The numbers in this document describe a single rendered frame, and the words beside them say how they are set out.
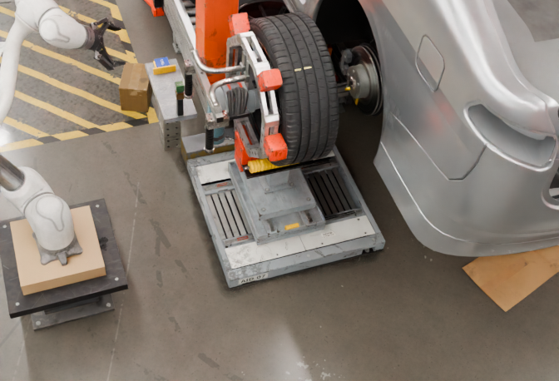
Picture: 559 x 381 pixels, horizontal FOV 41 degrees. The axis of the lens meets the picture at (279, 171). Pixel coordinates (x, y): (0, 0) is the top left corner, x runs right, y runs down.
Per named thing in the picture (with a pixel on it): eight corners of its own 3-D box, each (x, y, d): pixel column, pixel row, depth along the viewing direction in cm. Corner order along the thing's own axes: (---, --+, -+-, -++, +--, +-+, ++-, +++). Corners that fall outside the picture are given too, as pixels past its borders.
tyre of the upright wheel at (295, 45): (345, 175, 320) (334, 21, 297) (294, 187, 314) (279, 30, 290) (292, 135, 379) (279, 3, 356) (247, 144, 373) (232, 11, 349)
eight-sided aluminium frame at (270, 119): (272, 180, 336) (284, 91, 294) (259, 183, 334) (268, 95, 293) (236, 97, 368) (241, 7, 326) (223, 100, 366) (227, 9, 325)
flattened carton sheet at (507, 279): (573, 260, 393) (576, 256, 391) (505, 313, 369) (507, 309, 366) (529, 221, 407) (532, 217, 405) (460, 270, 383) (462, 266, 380)
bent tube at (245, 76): (259, 106, 309) (262, 86, 301) (215, 114, 303) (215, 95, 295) (247, 77, 319) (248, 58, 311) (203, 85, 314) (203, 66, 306)
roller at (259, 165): (304, 164, 356) (306, 156, 352) (245, 176, 348) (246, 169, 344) (300, 155, 360) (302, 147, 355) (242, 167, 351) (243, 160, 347)
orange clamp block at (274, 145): (279, 143, 318) (286, 159, 313) (262, 147, 316) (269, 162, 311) (281, 132, 313) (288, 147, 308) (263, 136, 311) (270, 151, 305)
